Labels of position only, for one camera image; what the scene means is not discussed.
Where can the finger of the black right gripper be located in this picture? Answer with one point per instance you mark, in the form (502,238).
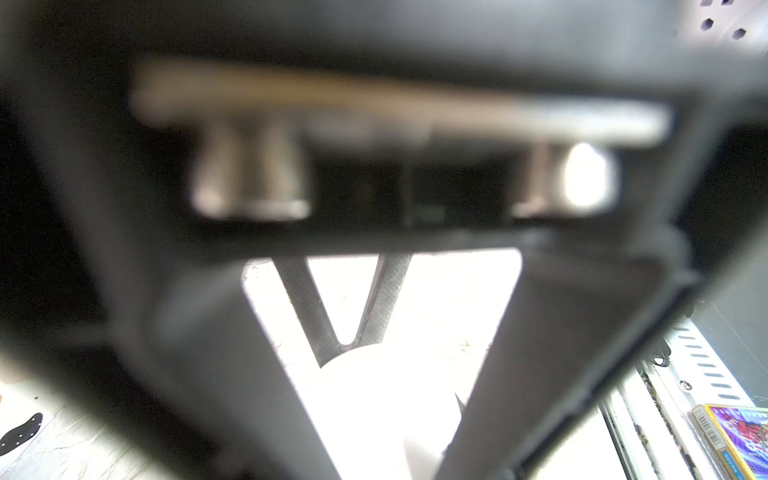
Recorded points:
(304,296)

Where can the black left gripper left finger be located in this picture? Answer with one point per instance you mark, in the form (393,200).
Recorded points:
(125,292)

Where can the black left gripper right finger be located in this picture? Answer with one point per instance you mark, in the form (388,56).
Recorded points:
(594,292)

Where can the white earbud case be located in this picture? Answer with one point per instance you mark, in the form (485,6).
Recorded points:
(382,415)

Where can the pink square sticker card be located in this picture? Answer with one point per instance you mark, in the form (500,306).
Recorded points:
(738,437)

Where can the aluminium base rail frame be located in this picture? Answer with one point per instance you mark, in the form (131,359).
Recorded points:
(649,412)

